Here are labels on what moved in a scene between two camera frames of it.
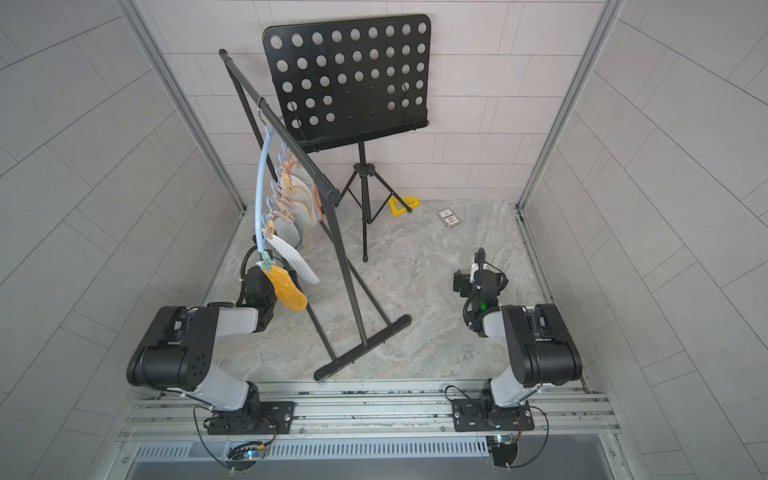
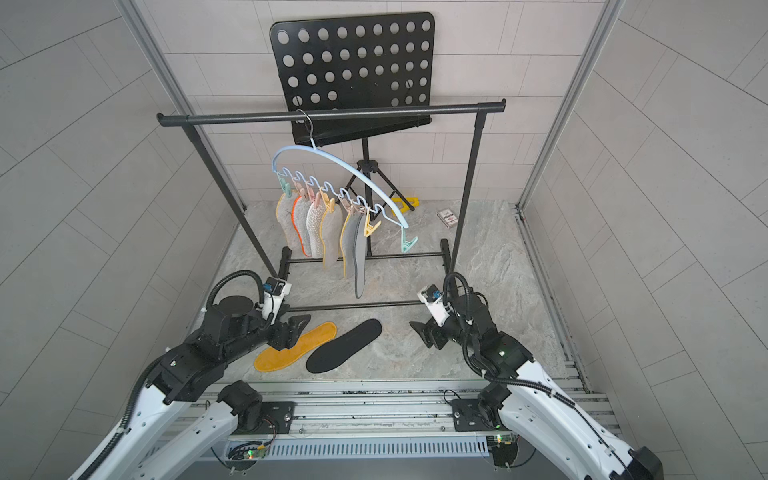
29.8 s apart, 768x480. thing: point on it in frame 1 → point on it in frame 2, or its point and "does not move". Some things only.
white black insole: (295, 260) → (345, 346)
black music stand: (345, 82) does not move
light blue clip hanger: (261, 151) → (320, 173)
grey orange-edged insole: (299, 181) → (299, 219)
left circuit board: (244, 455) does not move
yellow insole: (287, 291) → (272, 358)
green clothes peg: (266, 262) → (405, 244)
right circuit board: (504, 448) does not move
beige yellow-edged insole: (300, 195) → (331, 228)
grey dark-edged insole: (287, 231) → (360, 253)
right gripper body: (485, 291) → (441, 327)
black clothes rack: (262, 113) → (190, 119)
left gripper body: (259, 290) → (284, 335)
